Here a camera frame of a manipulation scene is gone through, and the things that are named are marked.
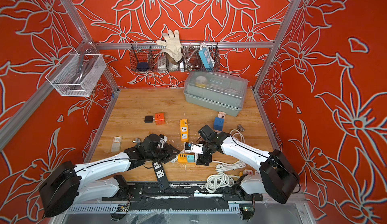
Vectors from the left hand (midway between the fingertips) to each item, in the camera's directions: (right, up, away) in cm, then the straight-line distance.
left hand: (180, 154), depth 77 cm
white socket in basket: (-13, +53, +17) cm, 57 cm away
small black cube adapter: (-24, +16, +24) cm, 37 cm away
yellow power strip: (+1, -4, +4) cm, 6 cm away
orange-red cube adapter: (-15, +17, +19) cm, 29 cm away
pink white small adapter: (+27, +19, +22) cm, 40 cm away
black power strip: (-10, -11, -2) cm, 15 cm away
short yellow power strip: (+1, +10, +16) cm, 19 cm away
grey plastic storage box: (+24, +34, +16) cm, 44 cm away
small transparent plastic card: (-39, +1, +11) cm, 41 cm away
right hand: (+9, -2, +3) cm, 9 cm away
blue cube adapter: (+23, +14, +12) cm, 29 cm away
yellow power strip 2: (+34, -7, -5) cm, 35 cm away
